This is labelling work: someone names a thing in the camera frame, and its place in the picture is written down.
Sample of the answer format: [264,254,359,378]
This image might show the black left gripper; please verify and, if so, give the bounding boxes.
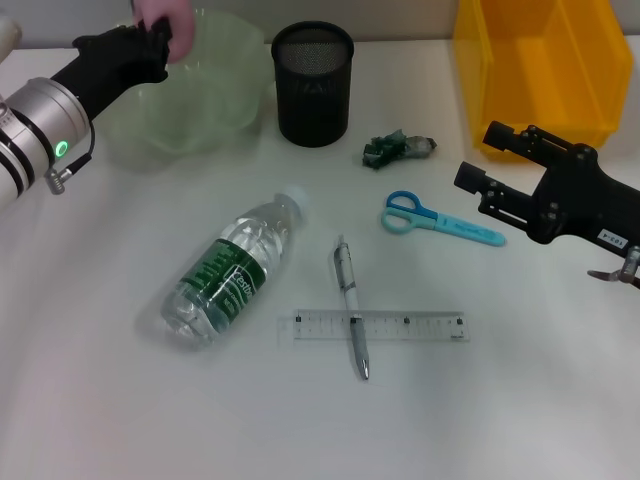
[49,16,175,122]

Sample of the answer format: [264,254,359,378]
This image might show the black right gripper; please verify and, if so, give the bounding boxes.
[453,120,640,260]

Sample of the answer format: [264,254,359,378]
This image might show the pink peach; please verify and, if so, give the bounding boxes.
[131,0,197,65]

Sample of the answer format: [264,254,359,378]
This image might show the light blue scissors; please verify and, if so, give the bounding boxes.
[381,189,508,248]

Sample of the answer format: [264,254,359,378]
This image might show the green plastic wrapper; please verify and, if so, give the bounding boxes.
[361,128,441,172]

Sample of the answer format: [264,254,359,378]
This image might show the clear green-label water bottle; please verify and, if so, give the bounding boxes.
[158,184,312,352]

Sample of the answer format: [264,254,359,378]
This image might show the translucent green fruit bowl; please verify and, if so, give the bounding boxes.
[82,6,267,174]

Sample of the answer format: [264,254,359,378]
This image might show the black mesh pen holder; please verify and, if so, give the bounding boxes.
[270,20,355,148]

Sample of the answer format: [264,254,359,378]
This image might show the transparent plastic ruler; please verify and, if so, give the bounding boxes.
[291,309,472,344]

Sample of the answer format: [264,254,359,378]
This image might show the silver white ballpoint pen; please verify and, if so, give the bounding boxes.
[333,233,373,384]

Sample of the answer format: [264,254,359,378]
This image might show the yellow plastic storage bin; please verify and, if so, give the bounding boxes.
[452,0,634,164]

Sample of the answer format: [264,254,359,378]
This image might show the right gripper cable with connector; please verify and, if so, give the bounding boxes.
[586,243,640,290]

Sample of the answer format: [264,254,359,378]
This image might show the gripper cable with connector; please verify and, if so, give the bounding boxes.
[586,243,640,290]
[43,118,97,197]

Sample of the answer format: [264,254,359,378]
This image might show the left gripper cable with connector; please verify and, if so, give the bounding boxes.
[43,118,97,197]

